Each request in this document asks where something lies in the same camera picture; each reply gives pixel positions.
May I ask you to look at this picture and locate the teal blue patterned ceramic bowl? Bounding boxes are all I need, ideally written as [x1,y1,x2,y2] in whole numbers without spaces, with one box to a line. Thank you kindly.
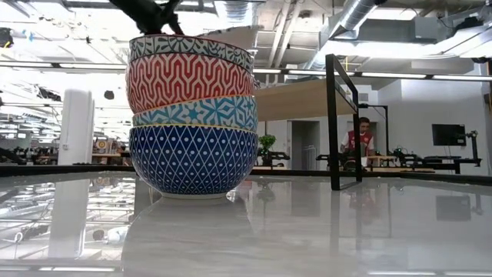
[128,34,255,74]

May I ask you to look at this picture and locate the linear ceiling light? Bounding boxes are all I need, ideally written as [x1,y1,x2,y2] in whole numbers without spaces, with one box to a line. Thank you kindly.
[251,68,492,81]
[0,60,128,71]

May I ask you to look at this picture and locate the black table frame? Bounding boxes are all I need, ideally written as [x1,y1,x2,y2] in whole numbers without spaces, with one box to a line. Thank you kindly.
[0,164,492,186]

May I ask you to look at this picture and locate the small background potted plant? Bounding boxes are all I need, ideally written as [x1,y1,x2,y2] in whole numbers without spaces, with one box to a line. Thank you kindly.
[258,134,277,167]

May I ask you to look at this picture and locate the blue white wide-rim bowl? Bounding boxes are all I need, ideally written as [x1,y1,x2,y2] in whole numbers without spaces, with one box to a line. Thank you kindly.
[198,24,264,53]

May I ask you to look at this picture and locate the background cluttered shelf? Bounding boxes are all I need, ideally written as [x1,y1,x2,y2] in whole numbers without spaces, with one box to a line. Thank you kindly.
[91,138,130,166]

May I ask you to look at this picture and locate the person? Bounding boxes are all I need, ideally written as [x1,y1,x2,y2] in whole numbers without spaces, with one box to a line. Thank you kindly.
[340,116,376,170]

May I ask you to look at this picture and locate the dark blue diamond-patterned bowl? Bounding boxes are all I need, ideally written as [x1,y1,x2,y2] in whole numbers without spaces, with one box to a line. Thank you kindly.
[128,123,259,200]

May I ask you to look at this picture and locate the red patterned ceramic bowl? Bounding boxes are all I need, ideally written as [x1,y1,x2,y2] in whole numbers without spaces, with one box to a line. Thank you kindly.
[125,52,257,115]

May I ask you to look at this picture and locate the silver ventilation duct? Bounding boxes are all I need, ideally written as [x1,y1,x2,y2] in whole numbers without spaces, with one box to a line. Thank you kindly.
[305,0,387,70]

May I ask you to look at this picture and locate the black ceiling-mounted device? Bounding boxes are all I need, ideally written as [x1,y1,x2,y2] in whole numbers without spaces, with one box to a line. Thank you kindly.
[0,27,15,49]

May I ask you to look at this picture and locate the wooden shelf black metal frame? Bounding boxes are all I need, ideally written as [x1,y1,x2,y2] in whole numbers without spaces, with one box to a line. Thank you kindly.
[251,53,363,192]

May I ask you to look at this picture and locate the black wall monitor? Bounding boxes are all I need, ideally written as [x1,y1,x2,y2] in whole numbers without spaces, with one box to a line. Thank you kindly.
[431,123,467,147]

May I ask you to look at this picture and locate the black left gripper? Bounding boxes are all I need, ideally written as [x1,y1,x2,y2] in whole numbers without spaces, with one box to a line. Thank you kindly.
[109,0,185,35]

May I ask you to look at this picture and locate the light blue star-patterned bowl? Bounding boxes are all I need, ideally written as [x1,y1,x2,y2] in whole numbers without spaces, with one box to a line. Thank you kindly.
[132,95,258,132]

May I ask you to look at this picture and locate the white pillar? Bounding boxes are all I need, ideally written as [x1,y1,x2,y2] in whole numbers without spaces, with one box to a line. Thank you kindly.
[57,88,95,166]

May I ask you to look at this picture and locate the background wooden workbench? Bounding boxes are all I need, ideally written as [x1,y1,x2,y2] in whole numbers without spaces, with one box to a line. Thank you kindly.
[363,153,437,173]

